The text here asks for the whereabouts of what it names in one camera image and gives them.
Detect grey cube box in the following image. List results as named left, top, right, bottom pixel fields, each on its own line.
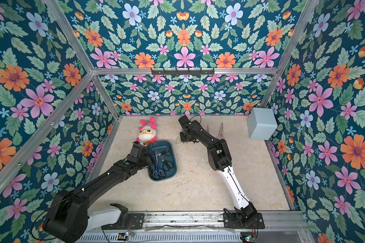
left=247, top=107, right=278, bottom=140

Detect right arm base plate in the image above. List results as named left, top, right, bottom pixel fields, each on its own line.
left=223, top=209, right=265, bottom=229

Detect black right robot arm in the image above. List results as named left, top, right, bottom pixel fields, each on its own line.
left=178, top=115, right=257, bottom=225

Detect pink handled scissors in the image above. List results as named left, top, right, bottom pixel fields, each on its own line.
left=217, top=123, right=224, bottom=140

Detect teal plastic storage box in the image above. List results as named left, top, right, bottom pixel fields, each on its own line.
left=147, top=140, right=177, bottom=181

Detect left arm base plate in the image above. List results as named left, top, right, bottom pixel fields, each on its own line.
left=105, top=213, right=145, bottom=230

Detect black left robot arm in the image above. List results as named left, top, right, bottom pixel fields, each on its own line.
left=43, top=142, right=152, bottom=243

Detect black hook rail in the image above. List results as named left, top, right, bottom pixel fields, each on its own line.
left=151, top=68, right=215, bottom=76

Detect pink white plush doll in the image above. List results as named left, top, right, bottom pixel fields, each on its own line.
left=137, top=117, right=157, bottom=145

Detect large black scissors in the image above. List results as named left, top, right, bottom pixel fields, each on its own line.
left=159, top=148, right=174, bottom=172

